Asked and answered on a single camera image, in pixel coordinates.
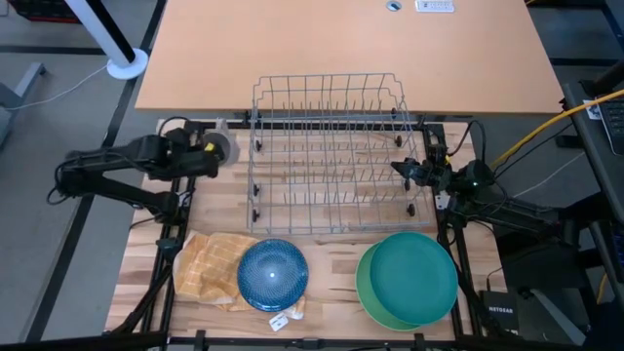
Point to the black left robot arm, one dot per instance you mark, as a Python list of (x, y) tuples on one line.
[(112, 190)]

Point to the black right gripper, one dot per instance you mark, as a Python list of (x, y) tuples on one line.
[(431, 175)]

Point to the grey mug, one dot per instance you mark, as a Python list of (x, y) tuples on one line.
[(231, 151)]

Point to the white printed sticker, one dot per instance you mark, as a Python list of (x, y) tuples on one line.
[(592, 109)]

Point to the small white paper tag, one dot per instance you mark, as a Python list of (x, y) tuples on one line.
[(279, 322)]

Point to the white power strip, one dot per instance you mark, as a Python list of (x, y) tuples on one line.
[(434, 6)]

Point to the teal plate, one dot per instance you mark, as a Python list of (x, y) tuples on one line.
[(414, 278)]

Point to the light wooden desk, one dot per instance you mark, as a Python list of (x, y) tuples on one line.
[(292, 39)]

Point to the grey metal table leg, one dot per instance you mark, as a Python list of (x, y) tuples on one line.
[(556, 317), (24, 83)]

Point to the black Netgear network switch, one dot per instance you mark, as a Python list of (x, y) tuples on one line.
[(499, 312)]

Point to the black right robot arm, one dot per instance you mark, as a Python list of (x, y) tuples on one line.
[(512, 214)]

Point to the black keyboard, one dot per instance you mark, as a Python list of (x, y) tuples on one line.
[(615, 127)]

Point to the light green plate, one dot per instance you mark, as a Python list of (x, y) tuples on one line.
[(363, 287)]

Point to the black and white pole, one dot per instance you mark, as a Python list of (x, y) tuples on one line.
[(128, 68)]

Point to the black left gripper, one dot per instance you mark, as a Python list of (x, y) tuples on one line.
[(192, 163)]

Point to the yellow checked cloth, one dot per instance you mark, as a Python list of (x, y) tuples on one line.
[(209, 268)]

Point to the blue patterned plate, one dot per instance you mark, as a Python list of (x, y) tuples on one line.
[(273, 292)]

